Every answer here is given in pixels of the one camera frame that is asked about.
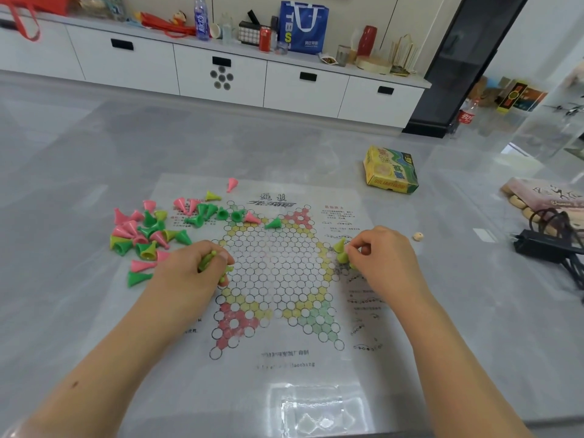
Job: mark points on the person's right hand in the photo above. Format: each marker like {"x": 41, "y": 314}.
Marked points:
{"x": 388, "y": 269}

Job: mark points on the person's left hand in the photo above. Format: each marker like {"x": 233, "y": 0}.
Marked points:
{"x": 182, "y": 287}

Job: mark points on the yellow-green cone game pieces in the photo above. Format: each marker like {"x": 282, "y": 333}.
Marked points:
{"x": 340, "y": 255}

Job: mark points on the pile of mixed cone pieces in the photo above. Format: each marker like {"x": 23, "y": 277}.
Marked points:
{"x": 146, "y": 232}

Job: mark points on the checkers board sheet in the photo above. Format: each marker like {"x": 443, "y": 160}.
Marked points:
{"x": 283, "y": 355}

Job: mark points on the person's left forearm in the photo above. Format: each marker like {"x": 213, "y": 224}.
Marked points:
{"x": 91, "y": 383}

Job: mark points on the person's right forearm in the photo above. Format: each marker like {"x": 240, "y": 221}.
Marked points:
{"x": 447, "y": 374}

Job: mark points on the small beige bead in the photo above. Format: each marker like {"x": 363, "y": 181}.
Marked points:
{"x": 417, "y": 237}

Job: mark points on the yellow green cardboard box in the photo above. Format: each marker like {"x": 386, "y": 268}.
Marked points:
{"x": 390, "y": 170}

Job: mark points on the black power adapter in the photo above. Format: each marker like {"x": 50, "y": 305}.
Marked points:
{"x": 540, "y": 246}

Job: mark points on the clear plastic tray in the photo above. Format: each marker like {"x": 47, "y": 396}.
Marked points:
{"x": 317, "y": 417}

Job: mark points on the red-label cola bottle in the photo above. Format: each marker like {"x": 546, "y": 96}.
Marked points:
{"x": 467, "y": 116}

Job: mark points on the pink book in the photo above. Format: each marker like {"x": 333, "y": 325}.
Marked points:
{"x": 547, "y": 191}

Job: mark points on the round wooden box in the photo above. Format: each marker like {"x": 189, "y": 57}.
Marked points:
{"x": 373, "y": 65}

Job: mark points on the black glass cabinet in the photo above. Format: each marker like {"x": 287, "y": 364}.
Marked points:
{"x": 461, "y": 77}

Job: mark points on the yellow black carton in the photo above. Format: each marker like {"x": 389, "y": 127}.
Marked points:
{"x": 513, "y": 95}

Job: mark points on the glass cup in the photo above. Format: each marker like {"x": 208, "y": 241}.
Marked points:
{"x": 343, "y": 56}

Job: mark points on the open snack bag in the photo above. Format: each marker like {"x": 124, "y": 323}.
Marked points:
{"x": 328, "y": 59}

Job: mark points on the red vase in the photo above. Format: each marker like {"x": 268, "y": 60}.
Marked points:
{"x": 367, "y": 41}

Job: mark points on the white TV cabinet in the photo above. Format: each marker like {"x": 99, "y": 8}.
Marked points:
{"x": 132, "y": 63}

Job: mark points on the small glass jar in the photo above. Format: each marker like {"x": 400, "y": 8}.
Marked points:
{"x": 282, "y": 48}

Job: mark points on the blue tote bag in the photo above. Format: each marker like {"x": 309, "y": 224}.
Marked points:
{"x": 305, "y": 38}

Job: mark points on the white paper cup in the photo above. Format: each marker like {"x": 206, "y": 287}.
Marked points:
{"x": 215, "y": 31}

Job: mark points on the red soda can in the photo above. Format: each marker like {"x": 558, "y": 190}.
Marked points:
{"x": 265, "y": 40}

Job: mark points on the black white checkered box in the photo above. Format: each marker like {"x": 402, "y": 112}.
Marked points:
{"x": 249, "y": 34}

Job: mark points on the red folded umbrella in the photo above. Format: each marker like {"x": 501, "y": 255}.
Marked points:
{"x": 162, "y": 25}

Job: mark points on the blue-label water bottle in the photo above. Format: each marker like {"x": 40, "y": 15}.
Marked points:
{"x": 201, "y": 20}

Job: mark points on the small cartoon doll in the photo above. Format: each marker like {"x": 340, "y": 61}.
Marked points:
{"x": 178, "y": 18}

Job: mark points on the red fabric bag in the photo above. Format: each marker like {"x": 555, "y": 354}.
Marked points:
{"x": 27, "y": 2}

